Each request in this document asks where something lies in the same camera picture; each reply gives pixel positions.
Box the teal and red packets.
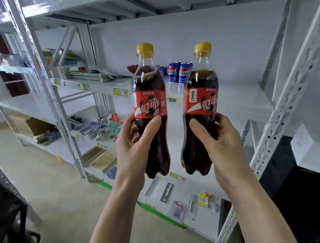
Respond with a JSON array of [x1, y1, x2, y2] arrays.
[[106, 113, 123, 140]]

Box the white metal shelving unit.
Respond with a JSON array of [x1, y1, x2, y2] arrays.
[[0, 0, 320, 243], [0, 24, 105, 153]]

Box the black stool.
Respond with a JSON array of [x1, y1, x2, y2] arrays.
[[0, 170, 42, 243]]

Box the black notebook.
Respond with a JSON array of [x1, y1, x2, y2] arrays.
[[217, 199, 232, 236]]

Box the stack of green packets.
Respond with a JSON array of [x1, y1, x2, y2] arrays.
[[64, 69, 111, 83]]

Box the person's left forearm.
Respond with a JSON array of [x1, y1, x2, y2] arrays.
[[89, 175, 148, 243]]

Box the person's right hand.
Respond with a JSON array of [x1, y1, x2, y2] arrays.
[[189, 113, 253, 194]]

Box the pile of coloured stationery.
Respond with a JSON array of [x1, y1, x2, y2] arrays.
[[42, 48, 82, 66]]

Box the cola bottle yellow cap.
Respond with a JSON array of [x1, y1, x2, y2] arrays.
[[132, 43, 171, 179], [181, 42, 219, 176]]

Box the person's left hand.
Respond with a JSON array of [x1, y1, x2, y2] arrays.
[[115, 112, 162, 186]]

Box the small yellow box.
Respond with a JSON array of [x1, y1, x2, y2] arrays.
[[198, 193, 210, 208]]

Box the pile of packaged pens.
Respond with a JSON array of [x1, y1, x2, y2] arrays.
[[79, 120, 108, 140]]

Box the slim black box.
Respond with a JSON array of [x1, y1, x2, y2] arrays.
[[160, 183, 174, 204]]

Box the person's right forearm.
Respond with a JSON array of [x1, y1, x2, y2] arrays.
[[222, 172, 298, 243]]

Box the brown cardboard box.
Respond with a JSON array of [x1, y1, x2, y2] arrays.
[[7, 114, 55, 138]]

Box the brown flat boards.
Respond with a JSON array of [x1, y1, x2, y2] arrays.
[[81, 146, 117, 173]]

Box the blue soda can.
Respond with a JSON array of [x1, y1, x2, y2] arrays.
[[167, 62, 180, 83], [178, 62, 193, 84]]

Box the dark brown cabinet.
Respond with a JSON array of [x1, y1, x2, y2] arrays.
[[0, 34, 31, 97]]

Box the clear plastic packet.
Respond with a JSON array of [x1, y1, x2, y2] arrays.
[[187, 195, 199, 221], [172, 200, 187, 219]]

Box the pile of flat books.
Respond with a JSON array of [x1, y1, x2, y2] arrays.
[[32, 132, 61, 146]]

